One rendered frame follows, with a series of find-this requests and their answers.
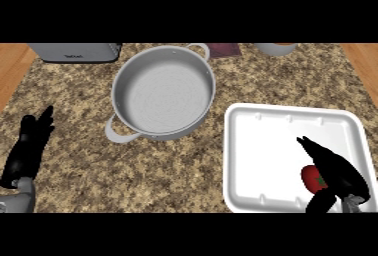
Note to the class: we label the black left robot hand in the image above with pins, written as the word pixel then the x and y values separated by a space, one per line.
pixel 24 156

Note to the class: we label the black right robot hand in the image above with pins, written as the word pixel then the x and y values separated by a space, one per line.
pixel 340 173

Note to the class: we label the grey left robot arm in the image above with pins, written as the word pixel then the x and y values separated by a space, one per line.
pixel 19 199

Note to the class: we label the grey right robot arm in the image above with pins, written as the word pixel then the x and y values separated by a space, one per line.
pixel 352 204

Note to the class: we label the red tomato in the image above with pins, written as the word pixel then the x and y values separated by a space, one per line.
pixel 311 179

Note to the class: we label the white foam tray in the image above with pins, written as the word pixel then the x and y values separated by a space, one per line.
pixel 275 156

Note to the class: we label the grey metal pot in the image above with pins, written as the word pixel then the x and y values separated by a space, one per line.
pixel 163 95

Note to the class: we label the grey toaster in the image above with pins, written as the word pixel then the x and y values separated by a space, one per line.
pixel 79 52

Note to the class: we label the pale grey round container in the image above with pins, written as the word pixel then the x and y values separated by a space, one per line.
pixel 275 48

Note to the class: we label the dark maroon flat cloth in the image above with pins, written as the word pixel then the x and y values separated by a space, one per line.
pixel 224 50

